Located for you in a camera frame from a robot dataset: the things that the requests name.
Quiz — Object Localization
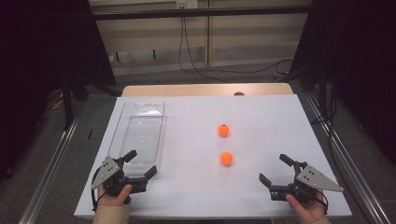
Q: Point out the person's left hand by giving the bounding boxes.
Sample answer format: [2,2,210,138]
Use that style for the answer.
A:
[97,184,134,207]

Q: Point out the black curtain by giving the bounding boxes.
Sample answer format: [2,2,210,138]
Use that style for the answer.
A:
[0,0,118,181]
[289,0,396,166]

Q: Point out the orange ball with black print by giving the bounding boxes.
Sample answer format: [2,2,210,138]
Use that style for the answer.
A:
[218,123,231,138]

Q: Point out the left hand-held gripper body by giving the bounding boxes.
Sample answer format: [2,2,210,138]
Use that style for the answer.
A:
[91,156,148,205]

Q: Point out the white board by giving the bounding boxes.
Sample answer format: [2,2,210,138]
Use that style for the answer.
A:
[74,94,353,218]

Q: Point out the clear plastic tray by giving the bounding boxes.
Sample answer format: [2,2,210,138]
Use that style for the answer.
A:
[106,102,167,178]

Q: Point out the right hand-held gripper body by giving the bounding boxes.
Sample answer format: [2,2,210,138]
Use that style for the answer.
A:
[269,161,345,204]

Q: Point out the white wall outlet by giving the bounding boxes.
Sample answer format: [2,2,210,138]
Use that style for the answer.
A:
[176,0,199,9]

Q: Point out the black stand leg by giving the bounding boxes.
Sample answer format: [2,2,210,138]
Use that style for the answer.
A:
[60,76,77,132]

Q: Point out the wooden table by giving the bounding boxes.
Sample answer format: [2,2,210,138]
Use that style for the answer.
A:
[120,82,294,98]

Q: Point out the person's right hand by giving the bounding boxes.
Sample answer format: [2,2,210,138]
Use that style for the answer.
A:
[285,189,328,224]

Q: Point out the metal floor rail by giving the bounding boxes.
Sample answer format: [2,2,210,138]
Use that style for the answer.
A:
[18,113,81,224]
[303,92,385,224]

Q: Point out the plain orange ball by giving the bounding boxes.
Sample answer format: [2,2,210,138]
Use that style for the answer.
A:
[219,151,234,166]

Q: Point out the black hanging cable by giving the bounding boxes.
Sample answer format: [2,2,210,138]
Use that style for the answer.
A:
[182,17,294,76]
[177,15,232,84]

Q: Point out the black horizontal bar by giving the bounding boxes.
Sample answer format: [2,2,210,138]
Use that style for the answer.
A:
[92,5,312,21]

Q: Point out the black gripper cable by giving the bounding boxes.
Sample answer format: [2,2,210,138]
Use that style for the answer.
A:
[90,167,108,213]
[316,189,330,216]

